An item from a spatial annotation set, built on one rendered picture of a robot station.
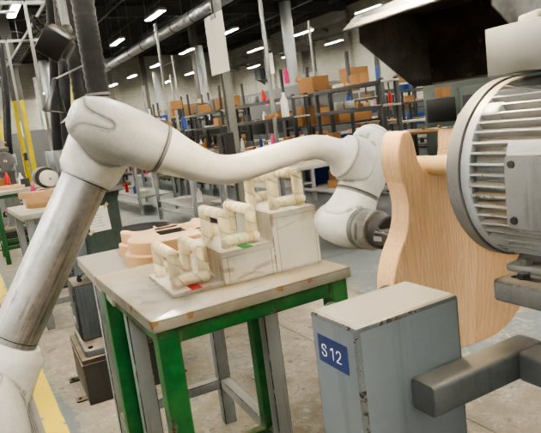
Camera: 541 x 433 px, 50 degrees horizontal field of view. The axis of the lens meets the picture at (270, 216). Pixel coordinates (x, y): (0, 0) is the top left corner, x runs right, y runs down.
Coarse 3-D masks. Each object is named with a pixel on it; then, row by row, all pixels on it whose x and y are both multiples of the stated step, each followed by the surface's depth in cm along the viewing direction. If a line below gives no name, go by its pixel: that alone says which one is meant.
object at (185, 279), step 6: (204, 270) 160; (180, 276) 157; (186, 276) 157; (192, 276) 157; (198, 276) 158; (204, 276) 159; (210, 276) 160; (174, 282) 156; (180, 282) 156; (186, 282) 157; (192, 282) 158; (198, 282) 159
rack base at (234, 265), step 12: (216, 240) 176; (264, 240) 167; (192, 252) 182; (216, 252) 160; (228, 252) 158; (240, 252) 160; (252, 252) 161; (264, 252) 163; (216, 264) 162; (228, 264) 159; (240, 264) 160; (252, 264) 162; (264, 264) 163; (276, 264) 165; (216, 276) 164; (228, 276) 159; (240, 276) 161; (252, 276) 162
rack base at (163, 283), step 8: (184, 272) 174; (152, 280) 173; (160, 280) 169; (168, 280) 168; (216, 280) 161; (168, 288) 159; (184, 288) 157; (200, 288) 156; (208, 288) 157; (176, 296) 153
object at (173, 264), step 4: (172, 256) 155; (176, 256) 156; (168, 260) 156; (172, 260) 155; (176, 260) 156; (168, 264) 156; (172, 264) 156; (176, 264) 156; (168, 268) 156; (172, 268) 156; (176, 268) 156; (168, 272) 157; (172, 272) 156; (176, 272) 156; (172, 276) 156; (176, 276) 156; (172, 288) 157; (176, 288) 157; (180, 288) 157
